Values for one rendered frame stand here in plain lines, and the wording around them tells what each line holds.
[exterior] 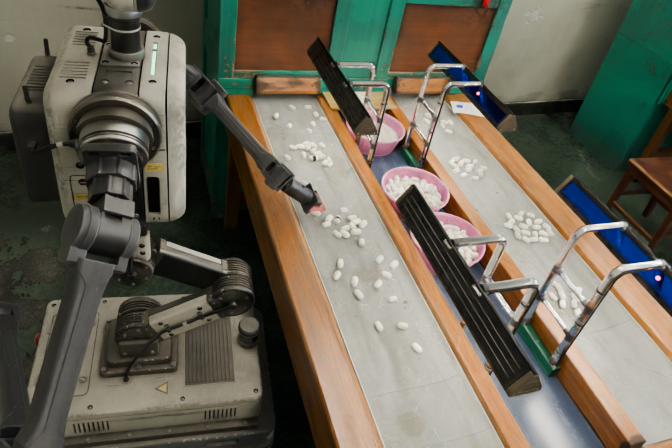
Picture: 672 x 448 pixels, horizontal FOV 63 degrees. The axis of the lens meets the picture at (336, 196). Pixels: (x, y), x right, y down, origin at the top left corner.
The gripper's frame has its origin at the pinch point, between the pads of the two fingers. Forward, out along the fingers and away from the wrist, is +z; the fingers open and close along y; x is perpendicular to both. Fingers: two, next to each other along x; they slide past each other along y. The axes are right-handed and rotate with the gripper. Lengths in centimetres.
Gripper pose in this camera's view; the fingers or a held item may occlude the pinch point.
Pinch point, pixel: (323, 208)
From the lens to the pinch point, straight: 194.8
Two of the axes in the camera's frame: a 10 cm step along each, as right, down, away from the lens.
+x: -7.3, 6.4, 2.6
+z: 6.2, 4.4, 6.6
